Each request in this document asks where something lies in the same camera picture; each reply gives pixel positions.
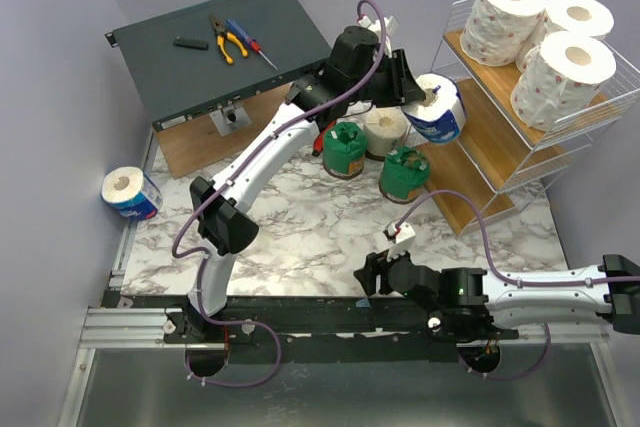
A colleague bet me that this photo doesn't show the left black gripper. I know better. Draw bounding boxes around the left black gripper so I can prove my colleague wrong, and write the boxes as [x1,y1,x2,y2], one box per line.
[347,49,425,109]

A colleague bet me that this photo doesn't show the blue Tempo tissue roll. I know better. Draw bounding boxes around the blue Tempo tissue roll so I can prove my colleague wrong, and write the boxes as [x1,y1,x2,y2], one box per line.
[401,73,467,147]

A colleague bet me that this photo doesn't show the floral roll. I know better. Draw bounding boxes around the floral roll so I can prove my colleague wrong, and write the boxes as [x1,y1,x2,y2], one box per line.
[460,0,547,66]
[510,31,616,132]
[515,0,614,72]

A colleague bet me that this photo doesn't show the floral roll back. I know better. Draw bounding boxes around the floral roll back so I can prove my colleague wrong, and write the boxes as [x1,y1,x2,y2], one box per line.
[510,31,616,132]

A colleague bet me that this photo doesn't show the floral roll front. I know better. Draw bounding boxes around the floral roll front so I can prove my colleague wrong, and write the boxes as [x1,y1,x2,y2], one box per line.
[515,0,614,72]

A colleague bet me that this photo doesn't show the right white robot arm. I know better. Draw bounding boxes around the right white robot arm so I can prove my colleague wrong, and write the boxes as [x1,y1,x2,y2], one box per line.
[354,253,639,342]

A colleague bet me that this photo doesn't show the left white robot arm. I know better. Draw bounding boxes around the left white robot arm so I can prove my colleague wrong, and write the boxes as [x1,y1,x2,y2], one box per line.
[187,22,425,342]

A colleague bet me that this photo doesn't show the bottom wooden shelf board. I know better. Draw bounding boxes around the bottom wooden shelf board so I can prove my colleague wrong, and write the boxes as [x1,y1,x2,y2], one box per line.
[416,142,518,237]

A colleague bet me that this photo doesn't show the wooden shelf board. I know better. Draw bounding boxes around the wooden shelf board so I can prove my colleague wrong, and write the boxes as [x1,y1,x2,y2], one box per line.
[416,142,518,237]
[458,79,572,192]
[442,30,619,148]

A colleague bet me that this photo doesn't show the top wooden shelf board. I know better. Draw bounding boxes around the top wooden shelf board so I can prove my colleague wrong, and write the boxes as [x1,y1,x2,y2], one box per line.
[442,30,619,148]

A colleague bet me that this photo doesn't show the middle wooden shelf board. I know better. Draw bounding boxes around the middle wooden shelf board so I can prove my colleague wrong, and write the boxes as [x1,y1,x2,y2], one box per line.
[458,79,572,192]

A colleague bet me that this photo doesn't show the cream wrapped roll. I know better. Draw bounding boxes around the cream wrapped roll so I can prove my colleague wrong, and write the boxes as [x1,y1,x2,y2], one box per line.
[363,107,408,160]

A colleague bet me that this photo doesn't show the green wrapped roll left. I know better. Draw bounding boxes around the green wrapped roll left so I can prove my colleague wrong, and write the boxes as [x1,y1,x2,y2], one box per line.
[323,122,367,179]

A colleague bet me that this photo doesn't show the green wrapped roll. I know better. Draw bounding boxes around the green wrapped roll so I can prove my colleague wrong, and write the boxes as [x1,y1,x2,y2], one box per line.
[378,146,430,204]
[323,122,367,179]

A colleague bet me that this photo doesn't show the green wrapped roll right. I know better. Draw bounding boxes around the green wrapped roll right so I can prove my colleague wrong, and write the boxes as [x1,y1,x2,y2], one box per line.
[378,146,430,204]

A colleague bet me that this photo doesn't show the red utility knife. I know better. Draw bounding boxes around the red utility knife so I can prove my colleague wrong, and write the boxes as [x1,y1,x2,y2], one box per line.
[312,121,336,157]

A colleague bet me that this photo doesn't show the blue red screwdriver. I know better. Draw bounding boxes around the blue red screwdriver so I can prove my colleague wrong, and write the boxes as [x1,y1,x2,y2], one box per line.
[226,18,278,70]

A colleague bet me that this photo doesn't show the dark grey rack chassis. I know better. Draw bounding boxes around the dark grey rack chassis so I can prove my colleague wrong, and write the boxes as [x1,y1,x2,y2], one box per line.
[106,0,331,132]

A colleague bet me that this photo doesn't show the black bit holder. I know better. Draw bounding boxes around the black bit holder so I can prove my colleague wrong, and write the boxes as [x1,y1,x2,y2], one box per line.
[173,36,209,51]

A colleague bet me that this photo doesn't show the wooden board under chassis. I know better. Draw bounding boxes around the wooden board under chassis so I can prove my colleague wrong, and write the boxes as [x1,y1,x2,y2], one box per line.
[155,84,290,179]

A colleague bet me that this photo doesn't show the blue wrapped roll far left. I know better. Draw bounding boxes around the blue wrapped roll far left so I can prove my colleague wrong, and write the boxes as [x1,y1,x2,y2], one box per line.
[101,166,163,221]

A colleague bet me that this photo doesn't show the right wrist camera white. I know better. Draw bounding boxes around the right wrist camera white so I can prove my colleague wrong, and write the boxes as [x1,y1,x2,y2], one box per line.
[384,222,415,261]

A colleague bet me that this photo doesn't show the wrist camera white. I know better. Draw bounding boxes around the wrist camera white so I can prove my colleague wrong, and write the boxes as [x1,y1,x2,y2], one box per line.
[359,15,401,56]
[384,222,415,261]

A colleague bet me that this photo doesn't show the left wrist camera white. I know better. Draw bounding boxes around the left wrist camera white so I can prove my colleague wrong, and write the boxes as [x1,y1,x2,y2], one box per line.
[359,15,401,56]

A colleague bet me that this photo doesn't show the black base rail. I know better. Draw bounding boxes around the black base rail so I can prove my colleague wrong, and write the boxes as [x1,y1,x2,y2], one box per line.
[164,296,518,363]

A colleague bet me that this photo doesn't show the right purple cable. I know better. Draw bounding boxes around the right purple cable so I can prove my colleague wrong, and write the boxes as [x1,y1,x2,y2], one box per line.
[394,189,640,291]

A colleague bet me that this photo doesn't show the purple cable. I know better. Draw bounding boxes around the purple cable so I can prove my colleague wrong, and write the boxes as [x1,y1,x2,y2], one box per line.
[394,189,640,291]
[171,0,387,328]

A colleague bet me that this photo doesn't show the white wire shelf rack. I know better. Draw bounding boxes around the white wire shelf rack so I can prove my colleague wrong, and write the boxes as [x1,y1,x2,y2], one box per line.
[411,0,639,235]

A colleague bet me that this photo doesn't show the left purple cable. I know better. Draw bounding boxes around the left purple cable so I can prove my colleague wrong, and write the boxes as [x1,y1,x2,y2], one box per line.
[171,0,387,328]

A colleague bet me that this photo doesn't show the yellow handled pliers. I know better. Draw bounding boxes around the yellow handled pliers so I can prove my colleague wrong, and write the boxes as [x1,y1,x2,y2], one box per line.
[209,15,249,65]

